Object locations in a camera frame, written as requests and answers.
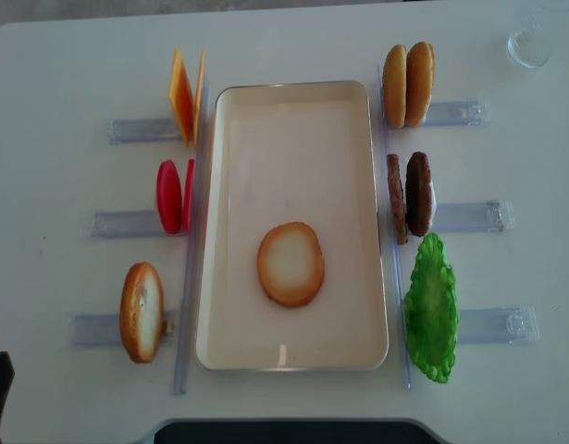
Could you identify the clear right long rail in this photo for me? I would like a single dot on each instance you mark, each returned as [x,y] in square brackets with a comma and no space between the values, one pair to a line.
[395,259]

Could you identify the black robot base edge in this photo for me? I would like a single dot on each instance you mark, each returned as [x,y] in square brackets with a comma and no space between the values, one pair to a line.
[289,431]

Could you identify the orange cheese slice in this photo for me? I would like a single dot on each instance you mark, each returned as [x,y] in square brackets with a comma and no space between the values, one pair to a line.
[198,102]
[180,97]

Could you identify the right orange cheese slice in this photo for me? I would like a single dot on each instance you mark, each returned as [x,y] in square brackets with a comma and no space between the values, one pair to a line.
[198,102]

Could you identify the right golden bun half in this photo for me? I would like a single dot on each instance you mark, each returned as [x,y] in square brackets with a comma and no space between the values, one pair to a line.
[420,77]

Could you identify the clear left long rail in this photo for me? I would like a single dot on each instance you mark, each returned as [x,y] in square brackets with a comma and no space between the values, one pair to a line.
[195,247]

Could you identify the cream rectangular metal tray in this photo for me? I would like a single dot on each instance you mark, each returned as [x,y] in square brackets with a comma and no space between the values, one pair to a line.
[292,153]

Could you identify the upright bread slice left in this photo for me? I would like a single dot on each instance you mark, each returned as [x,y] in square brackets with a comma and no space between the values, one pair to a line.
[141,313]

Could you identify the round toasted bread slice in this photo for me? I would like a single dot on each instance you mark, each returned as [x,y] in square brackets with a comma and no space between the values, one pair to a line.
[290,264]

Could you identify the clear lettuce holder strip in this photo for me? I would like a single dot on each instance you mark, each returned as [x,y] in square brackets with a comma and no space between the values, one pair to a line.
[508,325]

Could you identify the clear bread holder strip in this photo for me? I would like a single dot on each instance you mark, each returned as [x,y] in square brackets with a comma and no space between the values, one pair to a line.
[91,331]

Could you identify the clear bun holder strip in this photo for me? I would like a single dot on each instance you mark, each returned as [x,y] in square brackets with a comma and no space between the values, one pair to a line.
[457,113]

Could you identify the green lettuce leaf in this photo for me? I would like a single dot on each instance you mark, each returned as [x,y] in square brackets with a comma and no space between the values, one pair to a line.
[431,311]

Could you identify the right dark meat patty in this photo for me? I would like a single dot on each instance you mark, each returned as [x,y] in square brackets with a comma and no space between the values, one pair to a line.
[419,194]

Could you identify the left golden bun half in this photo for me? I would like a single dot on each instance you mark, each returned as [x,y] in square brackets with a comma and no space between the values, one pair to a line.
[394,86]

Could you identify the clear long rail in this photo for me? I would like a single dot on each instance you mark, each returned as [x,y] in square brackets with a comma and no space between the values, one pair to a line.
[195,247]
[395,259]

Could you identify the golden bun half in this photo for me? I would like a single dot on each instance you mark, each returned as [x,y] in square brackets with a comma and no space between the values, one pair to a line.
[394,86]
[420,77]

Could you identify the left orange cheese slice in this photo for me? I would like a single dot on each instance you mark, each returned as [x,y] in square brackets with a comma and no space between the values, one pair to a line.
[180,97]

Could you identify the right red tomato slice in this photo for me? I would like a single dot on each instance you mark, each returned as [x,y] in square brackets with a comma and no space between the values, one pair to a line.
[187,202]

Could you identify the clear drinking glass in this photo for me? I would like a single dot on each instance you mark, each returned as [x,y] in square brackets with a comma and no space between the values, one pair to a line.
[537,30]

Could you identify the clear tomato holder strip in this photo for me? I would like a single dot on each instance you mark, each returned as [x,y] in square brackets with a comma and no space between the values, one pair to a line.
[109,225]

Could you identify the clear cheese holder strip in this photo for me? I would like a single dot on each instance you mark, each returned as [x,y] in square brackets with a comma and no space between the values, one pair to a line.
[121,131]

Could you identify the clear patty holder strip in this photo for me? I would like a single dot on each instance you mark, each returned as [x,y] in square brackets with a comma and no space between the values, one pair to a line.
[487,216]

